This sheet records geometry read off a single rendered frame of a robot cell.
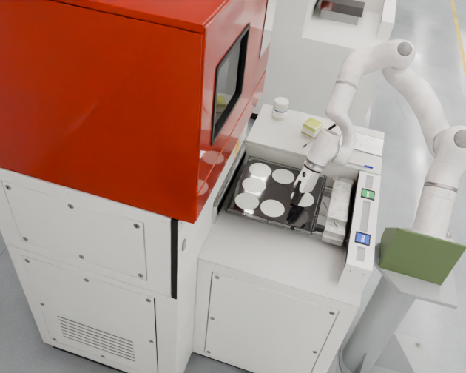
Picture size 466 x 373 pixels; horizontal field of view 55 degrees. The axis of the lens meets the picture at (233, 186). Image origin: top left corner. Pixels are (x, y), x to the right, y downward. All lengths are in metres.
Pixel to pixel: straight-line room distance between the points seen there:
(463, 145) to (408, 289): 0.57
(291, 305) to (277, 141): 0.75
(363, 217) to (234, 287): 0.58
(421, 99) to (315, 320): 0.94
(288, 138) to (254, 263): 0.67
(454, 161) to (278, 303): 0.84
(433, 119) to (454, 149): 0.17
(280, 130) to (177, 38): 1.26
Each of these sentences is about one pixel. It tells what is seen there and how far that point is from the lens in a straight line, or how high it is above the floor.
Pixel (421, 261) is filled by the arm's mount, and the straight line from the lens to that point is 1.85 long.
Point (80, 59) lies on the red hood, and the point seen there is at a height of 1.67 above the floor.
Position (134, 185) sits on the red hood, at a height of 1.32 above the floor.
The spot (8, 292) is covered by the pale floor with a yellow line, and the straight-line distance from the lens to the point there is 2.81.
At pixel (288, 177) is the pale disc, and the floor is 0.90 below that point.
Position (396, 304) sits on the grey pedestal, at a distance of 2.05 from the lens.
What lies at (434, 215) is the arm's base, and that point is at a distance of 1.80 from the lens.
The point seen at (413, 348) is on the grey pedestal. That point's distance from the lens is 2.74.
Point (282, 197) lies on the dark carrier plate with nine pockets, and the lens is 1.91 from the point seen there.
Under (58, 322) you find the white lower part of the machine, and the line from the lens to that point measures 2.21.
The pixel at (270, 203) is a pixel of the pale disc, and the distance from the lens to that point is 1.87.
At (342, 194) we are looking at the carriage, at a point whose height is 0.88.
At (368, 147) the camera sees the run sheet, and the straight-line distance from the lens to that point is 2.21.
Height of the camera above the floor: 2.19
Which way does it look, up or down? 42 degrees down
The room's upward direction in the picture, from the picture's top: 7 degrees clockwise
